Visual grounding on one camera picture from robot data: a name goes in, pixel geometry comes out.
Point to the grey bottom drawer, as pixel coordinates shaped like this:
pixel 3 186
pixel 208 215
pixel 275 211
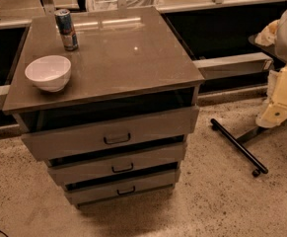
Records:
pixel 124 187

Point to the grey drawer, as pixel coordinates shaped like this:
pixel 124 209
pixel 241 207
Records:
pixel 124 187
pixel 102 135
pixel 117 164

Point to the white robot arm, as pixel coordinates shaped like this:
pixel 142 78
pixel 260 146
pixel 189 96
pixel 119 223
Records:
pixel 274 108

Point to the grey top drawer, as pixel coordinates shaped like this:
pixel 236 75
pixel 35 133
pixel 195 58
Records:
pixel 102 135

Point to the grey middle drawer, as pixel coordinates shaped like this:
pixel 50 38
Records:
pixel 117 164

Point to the white ceramic bowl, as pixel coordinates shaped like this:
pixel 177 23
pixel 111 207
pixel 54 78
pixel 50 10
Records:
pixel 49 73

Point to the black side table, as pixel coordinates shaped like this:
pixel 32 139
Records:
pixel 239 143

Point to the blue silver drink can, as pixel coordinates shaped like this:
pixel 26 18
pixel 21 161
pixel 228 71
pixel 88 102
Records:
pixel 66 29

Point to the white wire basket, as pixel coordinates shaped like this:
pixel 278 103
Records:
pixel 103 5

